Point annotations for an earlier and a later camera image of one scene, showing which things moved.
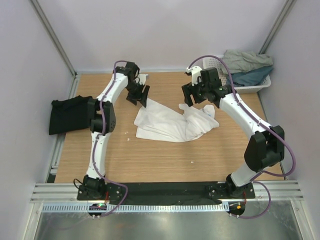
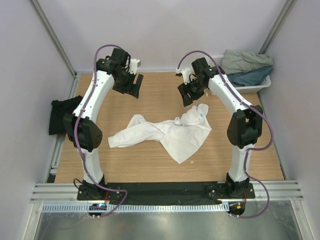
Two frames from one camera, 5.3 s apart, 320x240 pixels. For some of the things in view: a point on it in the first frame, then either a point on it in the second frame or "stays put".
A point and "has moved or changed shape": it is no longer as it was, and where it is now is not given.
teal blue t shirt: (248, 78) stays put
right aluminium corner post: (277, 27) stays put
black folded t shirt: (69, 115) stays put
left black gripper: (141, 97) → (132, 90)
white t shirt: (158, 121) has moved or changed shape
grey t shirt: (239, 60) stays put
